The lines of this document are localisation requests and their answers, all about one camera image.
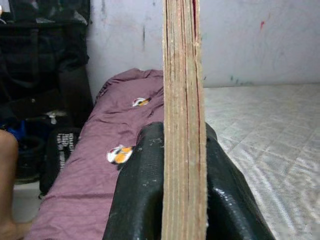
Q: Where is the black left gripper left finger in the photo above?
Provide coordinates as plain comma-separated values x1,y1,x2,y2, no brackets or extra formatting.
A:
102,122,166,240

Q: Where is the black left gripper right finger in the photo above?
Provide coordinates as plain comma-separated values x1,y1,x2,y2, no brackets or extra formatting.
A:
204,123,276,240

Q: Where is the colourful children's book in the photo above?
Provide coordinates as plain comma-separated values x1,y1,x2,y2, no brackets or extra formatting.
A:
161,0,210,240

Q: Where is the purple penguin print blanket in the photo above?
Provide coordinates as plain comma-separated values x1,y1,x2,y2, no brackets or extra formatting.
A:
23,68,166,240

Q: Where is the white quilted mattress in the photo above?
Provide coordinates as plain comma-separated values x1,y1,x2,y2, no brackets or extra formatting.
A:
202,83,320,240

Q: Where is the black bag white lettering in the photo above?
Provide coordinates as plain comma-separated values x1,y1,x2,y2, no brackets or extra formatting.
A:
38,126,82,196

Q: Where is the person's bare leg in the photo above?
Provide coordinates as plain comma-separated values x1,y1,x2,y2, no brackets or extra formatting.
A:
0,129,33,240

